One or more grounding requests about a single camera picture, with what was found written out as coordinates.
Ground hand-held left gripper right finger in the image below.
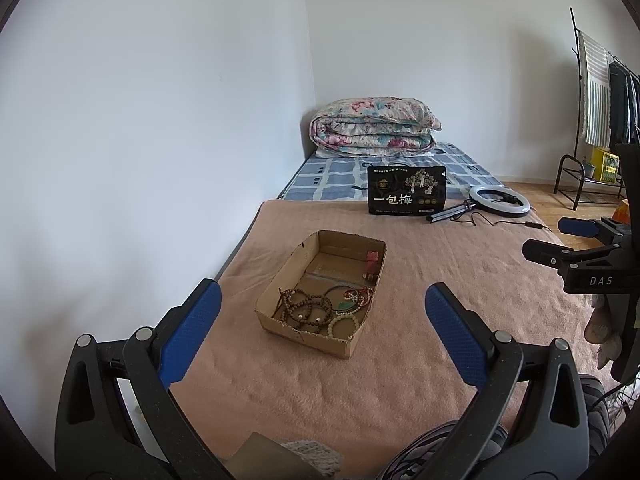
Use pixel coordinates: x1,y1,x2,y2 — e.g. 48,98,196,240
425,282,592,480

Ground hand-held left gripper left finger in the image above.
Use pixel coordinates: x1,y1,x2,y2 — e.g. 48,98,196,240
54,278,236,480

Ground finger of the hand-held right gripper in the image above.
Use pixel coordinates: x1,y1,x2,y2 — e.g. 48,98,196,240
522,239,577,269
557,216,607,239

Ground pearl necklace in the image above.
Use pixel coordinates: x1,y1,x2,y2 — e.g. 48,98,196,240
346,287,375,312

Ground cardboard box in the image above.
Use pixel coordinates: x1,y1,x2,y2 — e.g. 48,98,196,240
255,230,387,360

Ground green pendant with red string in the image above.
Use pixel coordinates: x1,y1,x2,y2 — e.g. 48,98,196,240
335,290,366,311

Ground white bead bracelet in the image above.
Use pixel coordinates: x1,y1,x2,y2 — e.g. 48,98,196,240
327,311,362,341

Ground black bangle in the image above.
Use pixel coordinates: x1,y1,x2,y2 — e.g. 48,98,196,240
322,284,362,312

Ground person's right hand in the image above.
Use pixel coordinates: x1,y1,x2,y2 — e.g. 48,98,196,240
582,294,626,367

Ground person's left hand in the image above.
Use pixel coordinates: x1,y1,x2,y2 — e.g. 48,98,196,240
225,431,347,480

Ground yellow box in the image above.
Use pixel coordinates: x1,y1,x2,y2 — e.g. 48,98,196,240
591,147,621,183

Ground pink blanket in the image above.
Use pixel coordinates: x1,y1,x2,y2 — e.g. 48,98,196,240
170,199,621,480

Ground folded tripod stand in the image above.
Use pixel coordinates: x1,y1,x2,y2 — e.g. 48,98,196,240
426,199,476,224

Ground person's striped clothing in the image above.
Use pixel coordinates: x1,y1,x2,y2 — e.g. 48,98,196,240
375,375,615,480

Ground dark hanging clothes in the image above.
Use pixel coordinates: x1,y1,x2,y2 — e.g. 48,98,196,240
607,62,640,146

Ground striped hanging towel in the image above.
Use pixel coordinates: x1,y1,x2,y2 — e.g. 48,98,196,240
580,32,612,147

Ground black snack packet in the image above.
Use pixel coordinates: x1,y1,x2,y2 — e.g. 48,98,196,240
367,164,447,216

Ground black clothes rack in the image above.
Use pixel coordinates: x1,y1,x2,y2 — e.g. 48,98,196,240
569,7,640,157

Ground blue checked bedsheet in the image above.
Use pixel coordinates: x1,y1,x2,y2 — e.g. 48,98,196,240
276,142,502,202

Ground floral folded quilt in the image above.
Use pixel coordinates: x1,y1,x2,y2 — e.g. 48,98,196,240
309,96,443,158

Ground white ring light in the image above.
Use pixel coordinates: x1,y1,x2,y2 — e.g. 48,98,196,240
468,184,531,218

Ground brown wooden bead bracelet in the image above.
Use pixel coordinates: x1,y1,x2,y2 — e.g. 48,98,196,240
272,287,335,334

